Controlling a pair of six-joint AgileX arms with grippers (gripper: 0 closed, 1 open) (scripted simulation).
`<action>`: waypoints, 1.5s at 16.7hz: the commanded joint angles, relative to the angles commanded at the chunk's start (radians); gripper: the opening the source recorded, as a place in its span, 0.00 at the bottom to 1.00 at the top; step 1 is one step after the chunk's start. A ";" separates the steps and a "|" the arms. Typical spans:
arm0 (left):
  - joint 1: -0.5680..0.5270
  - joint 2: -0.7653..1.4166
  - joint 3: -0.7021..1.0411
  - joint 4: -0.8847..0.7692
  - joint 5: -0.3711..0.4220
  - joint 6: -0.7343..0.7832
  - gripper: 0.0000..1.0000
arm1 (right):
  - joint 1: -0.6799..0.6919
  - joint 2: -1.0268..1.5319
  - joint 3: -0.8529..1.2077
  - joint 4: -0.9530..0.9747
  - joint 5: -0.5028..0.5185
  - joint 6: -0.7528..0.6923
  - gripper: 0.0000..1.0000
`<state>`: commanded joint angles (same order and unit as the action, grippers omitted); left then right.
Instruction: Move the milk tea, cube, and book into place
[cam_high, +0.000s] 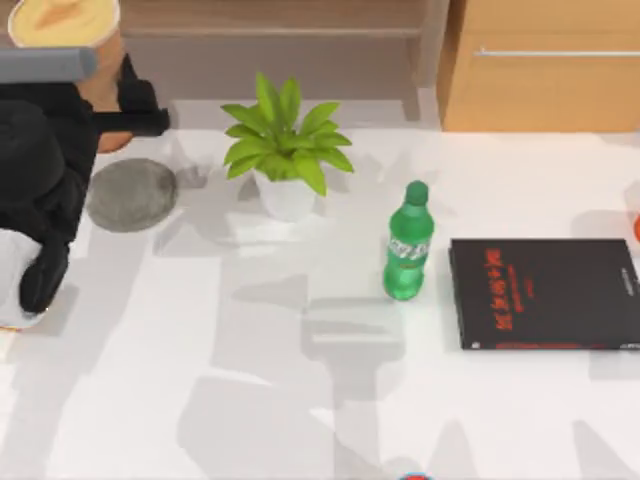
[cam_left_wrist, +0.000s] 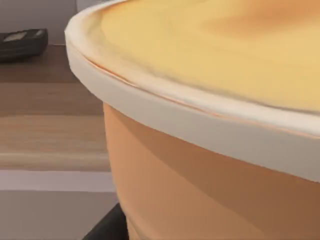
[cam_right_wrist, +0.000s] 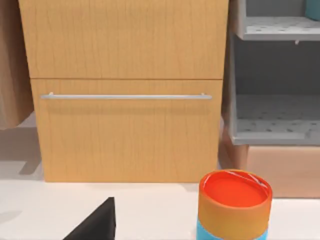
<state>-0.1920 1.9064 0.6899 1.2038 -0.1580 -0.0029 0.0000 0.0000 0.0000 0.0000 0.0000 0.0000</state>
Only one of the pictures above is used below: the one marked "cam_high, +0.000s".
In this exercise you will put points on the green bottle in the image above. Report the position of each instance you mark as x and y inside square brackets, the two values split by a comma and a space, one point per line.
[407, 245]

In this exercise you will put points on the red and blue object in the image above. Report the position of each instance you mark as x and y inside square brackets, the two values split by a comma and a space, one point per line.
[414, 476]

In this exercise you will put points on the black book with red print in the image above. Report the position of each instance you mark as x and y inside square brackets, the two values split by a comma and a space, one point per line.
[545, 295]

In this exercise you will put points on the brown cup with cream top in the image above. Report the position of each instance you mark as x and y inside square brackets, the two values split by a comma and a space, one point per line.
[65, 22]

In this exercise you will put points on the open wooden shelf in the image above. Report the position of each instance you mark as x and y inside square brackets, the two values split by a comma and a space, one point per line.
[280, 45]

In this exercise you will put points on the wooden cupboard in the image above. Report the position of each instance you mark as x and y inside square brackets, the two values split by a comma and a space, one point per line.
[540, 95]

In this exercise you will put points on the pale grey rounded box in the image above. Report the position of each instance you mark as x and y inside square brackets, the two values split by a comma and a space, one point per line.
[45, 64]

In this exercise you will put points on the round grey coaster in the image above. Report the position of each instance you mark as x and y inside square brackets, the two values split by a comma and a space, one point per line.
[132, 195]

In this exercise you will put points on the wooden cupboard door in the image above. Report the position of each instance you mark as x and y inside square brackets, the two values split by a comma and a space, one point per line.
[545, 100]

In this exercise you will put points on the orange round object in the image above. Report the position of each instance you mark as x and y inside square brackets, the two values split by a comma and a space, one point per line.
[637, 226]

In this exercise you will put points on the green plant in white pot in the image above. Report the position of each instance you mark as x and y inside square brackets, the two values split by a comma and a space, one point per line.
[282, 150]

